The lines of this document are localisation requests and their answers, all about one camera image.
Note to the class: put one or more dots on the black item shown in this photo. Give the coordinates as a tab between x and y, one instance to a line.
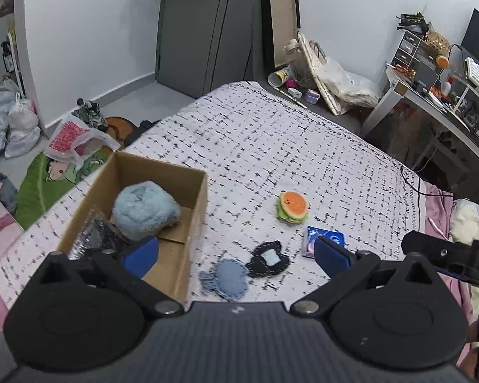
97	234

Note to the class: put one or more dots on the burger plush toy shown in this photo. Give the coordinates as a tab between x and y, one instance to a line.
292	207

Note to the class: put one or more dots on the blue tissue pack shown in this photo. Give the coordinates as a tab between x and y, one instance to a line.
318	237

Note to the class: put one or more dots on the clear plastic bag bedside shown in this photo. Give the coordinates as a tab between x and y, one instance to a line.
351	88

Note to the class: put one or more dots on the cream crumpled blanket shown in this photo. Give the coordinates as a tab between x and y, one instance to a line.
464	222

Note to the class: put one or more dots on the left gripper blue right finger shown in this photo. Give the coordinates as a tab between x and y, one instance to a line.
333	259

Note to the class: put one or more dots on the white garbage bags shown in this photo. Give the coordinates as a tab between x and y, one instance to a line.
19	122

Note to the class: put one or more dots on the paper cup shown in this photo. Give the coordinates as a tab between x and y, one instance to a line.
282	77

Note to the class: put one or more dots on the green cartoon floor mat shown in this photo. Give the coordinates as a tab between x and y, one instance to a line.
47	181

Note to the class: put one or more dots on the white black patterned bedspread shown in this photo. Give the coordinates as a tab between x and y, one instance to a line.
254	146

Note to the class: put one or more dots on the white desk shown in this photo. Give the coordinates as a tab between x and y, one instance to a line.
431	141

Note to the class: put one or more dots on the blue crochet coaster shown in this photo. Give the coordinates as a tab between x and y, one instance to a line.
227	279

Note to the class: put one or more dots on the fluffy blue plush toy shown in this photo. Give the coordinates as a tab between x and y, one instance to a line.
143	210

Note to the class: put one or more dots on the grey drawer organizer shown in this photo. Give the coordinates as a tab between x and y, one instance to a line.
406	49

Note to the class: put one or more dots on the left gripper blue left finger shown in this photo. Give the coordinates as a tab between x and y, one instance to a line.
141	256

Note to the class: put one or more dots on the dark grey wardrobe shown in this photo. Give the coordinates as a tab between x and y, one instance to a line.
204	44

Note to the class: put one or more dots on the pink printed plastic bag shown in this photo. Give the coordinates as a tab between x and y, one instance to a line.
73	142

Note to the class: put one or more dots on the brown cardboard box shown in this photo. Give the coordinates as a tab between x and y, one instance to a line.
189	188

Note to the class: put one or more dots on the brown framed board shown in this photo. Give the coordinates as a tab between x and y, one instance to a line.
280	21

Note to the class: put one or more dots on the pink bed sheet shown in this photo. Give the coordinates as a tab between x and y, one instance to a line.
437	224

